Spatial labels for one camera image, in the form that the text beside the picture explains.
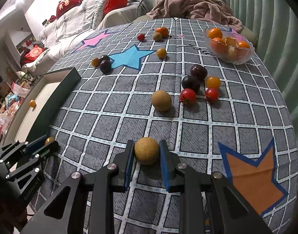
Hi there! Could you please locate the dark green white tray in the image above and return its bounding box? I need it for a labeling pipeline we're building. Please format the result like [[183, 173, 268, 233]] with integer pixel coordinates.
[[3, 68, 81, 145]]

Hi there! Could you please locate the yellow tomato right of star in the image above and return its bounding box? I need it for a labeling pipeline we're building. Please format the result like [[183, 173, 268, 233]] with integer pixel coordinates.
[[156, 48, 167, 60]]

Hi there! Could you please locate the tan longan fruit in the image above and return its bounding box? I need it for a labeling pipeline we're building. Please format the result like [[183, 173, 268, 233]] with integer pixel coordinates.
[[151, 90, 172, 112], [134, 137, 159, 165]]

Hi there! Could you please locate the pink crumpled blanket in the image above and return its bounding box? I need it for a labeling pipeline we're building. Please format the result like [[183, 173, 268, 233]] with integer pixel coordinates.
[[147, 0, 243, 33]]

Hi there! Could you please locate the yellow cherry tomato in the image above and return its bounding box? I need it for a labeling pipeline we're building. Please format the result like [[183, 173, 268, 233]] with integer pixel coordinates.
[[44, 137, 54, 145]]

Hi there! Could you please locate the clear glass fruit bowl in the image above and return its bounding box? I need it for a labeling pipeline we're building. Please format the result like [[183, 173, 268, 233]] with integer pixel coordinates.
[[203, 27, 255, 65]]

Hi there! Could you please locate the red cushion at sofa end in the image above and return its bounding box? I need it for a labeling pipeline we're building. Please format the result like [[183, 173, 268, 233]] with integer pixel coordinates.
[[20, 45, 45, 66]]

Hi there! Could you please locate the pile of snack bags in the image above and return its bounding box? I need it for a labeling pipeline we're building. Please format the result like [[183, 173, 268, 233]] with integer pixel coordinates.
[[0, 71, 35, 145]]

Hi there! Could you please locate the red pillow on sofa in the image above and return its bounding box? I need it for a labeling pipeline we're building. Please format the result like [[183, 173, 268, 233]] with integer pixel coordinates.
[[104, 0, 128, 15]]

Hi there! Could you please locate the small red cherry tomato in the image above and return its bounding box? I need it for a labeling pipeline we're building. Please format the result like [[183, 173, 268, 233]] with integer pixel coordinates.
[[205, 88, 219, 102]]

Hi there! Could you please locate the orange tomato near plums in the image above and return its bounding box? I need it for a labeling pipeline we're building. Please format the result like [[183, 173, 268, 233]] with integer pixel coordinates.
[[206, 75, 221, 89]]

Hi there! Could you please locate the red embroidered cushion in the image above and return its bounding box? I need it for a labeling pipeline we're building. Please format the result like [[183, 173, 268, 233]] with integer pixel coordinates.
[[56, 0, 82, 19]]

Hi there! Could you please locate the dark plum behind star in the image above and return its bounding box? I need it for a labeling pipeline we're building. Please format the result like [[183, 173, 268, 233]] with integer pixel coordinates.
[[99, 55, 110, 62]]

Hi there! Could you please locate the large red cherry tomato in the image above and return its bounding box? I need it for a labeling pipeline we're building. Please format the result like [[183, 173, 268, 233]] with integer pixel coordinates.
[[180, 88, 196, 107]]

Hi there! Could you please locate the grey plaid star tablecloth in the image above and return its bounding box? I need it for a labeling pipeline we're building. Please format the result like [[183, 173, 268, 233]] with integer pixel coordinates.
[[31, 19, 298, 233]]

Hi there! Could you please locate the dark plum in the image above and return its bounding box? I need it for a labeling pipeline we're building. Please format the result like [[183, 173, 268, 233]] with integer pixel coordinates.
[[190, 65, 208, 81], [100, 60, 111, 74], [99, 55, 110, 62], [181, 75, 201, 94]]

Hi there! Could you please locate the teal pleated curtain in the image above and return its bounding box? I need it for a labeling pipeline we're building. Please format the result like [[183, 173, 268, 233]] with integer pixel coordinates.
[[223, 0, 298, 147]]

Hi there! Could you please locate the far orange tangerine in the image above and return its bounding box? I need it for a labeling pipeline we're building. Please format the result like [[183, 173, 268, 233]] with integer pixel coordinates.
[[155, 27, 169, 38]]

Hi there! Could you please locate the yellow tomato in tray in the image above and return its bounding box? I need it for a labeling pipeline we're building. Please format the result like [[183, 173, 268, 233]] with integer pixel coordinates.
[[29, 100, 36, 108]]

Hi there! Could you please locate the far red cherry tomato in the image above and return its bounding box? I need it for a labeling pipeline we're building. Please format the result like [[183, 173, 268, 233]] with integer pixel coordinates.
[[137, 33, 145, 42]]

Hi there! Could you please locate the far tan longan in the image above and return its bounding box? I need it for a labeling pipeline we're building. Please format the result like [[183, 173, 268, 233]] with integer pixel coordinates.
[[153, 32, 163, 41]]

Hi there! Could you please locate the white covered sofa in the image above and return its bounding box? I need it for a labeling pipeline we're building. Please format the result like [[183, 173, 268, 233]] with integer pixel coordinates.
[[21, 0, 148, 77]]

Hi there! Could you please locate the orange tomato by plums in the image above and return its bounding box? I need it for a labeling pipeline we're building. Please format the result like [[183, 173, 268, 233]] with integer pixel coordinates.
[[91, 58, 100, 67]]

